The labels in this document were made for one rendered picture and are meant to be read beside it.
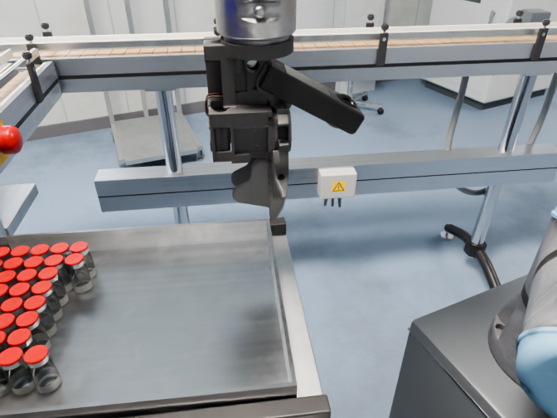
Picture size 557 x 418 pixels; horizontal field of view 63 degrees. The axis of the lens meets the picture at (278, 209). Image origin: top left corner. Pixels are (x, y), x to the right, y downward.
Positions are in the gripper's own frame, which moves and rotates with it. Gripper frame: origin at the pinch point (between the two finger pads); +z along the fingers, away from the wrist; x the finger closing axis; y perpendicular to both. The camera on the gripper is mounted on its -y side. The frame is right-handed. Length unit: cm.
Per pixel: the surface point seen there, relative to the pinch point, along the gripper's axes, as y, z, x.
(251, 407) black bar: 5.1, 6.5, 21.4
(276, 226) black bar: -0.4, 6.7, -5.7
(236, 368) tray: 6.2, 8.3, 15.8
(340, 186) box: -30, 46, -79
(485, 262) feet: -91, 85, -78
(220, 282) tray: 7.6, 8.3, 3.0
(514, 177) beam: -96, 50, -84
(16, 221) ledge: 38.1, 9.3, -15.4
